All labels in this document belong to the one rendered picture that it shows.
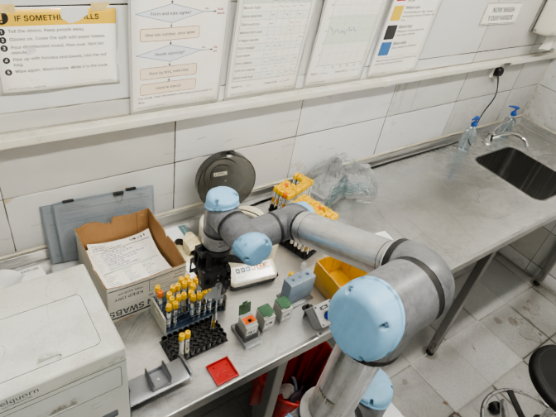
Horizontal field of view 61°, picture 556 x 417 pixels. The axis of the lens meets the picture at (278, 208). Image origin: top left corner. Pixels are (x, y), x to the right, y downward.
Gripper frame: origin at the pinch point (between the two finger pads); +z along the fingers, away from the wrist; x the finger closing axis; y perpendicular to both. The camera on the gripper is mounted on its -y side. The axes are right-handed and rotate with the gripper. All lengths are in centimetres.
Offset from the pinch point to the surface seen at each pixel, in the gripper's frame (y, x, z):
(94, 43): 12, -52, -50
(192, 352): 8.7, 4.1, 15.6
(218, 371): 4.5, 12.0, 17.5
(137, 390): 26.1, 8.4, 13.9
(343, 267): -53, -1, 15
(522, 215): -156, 10, 17
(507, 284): -226, 5, 104
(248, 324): -7.4, 6.7, 10.2
